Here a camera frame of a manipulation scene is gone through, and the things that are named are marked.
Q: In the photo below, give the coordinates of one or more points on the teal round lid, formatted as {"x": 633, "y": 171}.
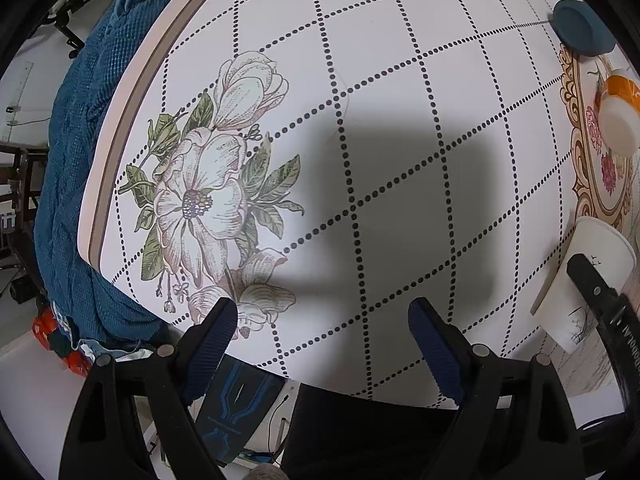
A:
{"x": 580, "y": 26}

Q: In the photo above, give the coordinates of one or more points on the white paper cup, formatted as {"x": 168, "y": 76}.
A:
{"x": 570, "y": 305}

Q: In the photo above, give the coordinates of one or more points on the dark wooden furniture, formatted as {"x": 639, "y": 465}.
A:
{"x": 17, "y": 195}

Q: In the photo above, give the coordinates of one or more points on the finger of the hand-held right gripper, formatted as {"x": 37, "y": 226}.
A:
{"x": 594, "y": 286}

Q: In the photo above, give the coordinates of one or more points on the black box with blue pattern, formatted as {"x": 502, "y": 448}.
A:
{"x": 235, "y": 410}

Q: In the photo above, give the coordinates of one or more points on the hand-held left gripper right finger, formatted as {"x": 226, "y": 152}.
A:
{"x": 434, "y": 345}

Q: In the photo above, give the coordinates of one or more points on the teal knit cloth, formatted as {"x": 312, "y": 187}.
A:
{"x": 75, "y": 170}

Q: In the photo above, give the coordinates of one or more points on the red orange bag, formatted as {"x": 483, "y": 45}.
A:
{"x": 52, "y": 335}

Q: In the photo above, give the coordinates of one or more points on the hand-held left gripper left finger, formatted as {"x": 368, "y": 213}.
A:
{"x": 216, "y": 336}

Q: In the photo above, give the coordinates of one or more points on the ornate floral printed mat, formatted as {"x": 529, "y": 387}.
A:
{"x": 595, "y": 180}

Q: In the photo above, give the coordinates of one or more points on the black stand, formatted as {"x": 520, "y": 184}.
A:
{"x": 67, "y": 30}

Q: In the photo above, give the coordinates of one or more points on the orange and white container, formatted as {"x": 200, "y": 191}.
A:
{"x": 620, "y": 110}

